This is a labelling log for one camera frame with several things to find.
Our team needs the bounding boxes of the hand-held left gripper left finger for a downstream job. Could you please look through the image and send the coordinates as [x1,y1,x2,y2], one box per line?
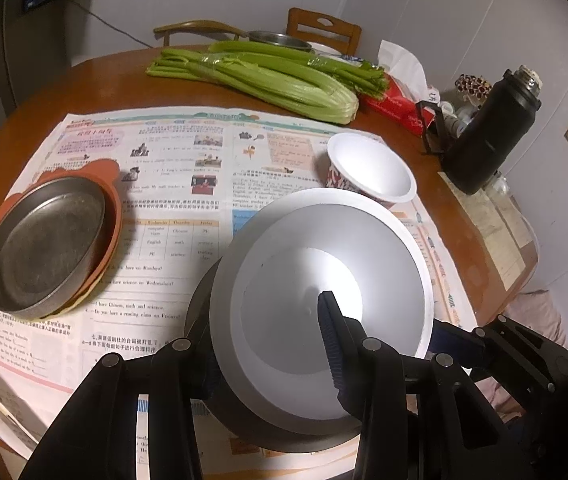
[19,337,221,480]

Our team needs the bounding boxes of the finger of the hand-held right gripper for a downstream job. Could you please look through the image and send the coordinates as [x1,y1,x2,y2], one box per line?
[484,314,568,402]
[431,321,496,377]

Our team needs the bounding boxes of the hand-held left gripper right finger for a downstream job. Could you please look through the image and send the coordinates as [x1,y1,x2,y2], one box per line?
[316,290,535,480]

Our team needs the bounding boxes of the steel bowl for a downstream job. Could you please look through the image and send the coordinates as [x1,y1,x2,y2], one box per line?
[182,255,366,454]

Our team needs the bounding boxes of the white paper bowl red print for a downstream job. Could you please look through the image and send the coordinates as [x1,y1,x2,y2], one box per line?
[325,132,418,212]
[209,187,436,423]

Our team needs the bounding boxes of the orange bear-shaped plate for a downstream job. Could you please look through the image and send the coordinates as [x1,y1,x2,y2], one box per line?
[0,158,125,307]

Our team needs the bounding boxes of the round metal plate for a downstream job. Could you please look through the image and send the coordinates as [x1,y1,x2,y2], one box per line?
[0,176,108,319]

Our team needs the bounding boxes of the pink cloth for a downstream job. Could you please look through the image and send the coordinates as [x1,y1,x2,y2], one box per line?
[474,289,568,413]

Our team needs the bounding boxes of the beige paper sheet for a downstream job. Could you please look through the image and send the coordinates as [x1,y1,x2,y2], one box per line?
[436,172,536,283]

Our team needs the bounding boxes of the printed newspaper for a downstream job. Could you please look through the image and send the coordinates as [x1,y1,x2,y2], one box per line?
[0,110,480,480]

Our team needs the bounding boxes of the black thermos bottle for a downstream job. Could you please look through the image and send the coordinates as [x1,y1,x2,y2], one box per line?
[416,66,544,196]

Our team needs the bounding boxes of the clear glass cups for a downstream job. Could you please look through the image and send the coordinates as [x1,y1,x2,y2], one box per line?
[439,102,476,137]

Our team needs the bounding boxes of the red tissue box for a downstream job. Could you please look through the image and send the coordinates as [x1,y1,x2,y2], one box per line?
[359,72,440,137]

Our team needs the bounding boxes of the green celery bunch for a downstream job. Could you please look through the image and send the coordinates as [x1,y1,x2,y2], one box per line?
[145,47,360,125]
[208,40,388,99]

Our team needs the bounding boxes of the brown spotted ornament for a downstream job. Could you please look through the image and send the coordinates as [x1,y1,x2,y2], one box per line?
[455,74,494,99]

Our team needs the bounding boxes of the white tissue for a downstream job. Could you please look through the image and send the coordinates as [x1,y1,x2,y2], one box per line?
[376,39,433,102]

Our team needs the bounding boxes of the white plate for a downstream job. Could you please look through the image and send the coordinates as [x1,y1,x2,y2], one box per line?
[309,44,361,62]

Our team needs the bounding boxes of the small metal basin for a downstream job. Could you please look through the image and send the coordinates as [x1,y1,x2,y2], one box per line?
[246,31,313,53]

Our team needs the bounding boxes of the brown wooden chair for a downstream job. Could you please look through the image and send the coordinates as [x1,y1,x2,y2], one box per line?
[285,7,363,56]

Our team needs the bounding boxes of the olive curved-back chair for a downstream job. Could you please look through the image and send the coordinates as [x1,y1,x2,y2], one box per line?
[153,20,250,48]

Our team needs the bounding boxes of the grey refrigerator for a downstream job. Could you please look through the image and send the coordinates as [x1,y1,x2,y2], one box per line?
[0,0,91,112]

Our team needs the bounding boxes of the black cable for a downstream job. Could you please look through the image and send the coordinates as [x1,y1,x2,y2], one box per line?
[66,0,158,51]

